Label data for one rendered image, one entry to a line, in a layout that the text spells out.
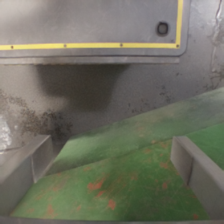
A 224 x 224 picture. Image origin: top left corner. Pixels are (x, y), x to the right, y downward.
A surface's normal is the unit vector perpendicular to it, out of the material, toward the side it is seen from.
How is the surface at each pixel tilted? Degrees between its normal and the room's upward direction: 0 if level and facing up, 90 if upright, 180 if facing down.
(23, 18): 0
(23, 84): 0
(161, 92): 0
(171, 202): 90
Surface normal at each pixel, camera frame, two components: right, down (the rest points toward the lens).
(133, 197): -0.33, -0.92
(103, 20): -0.02, 0.25
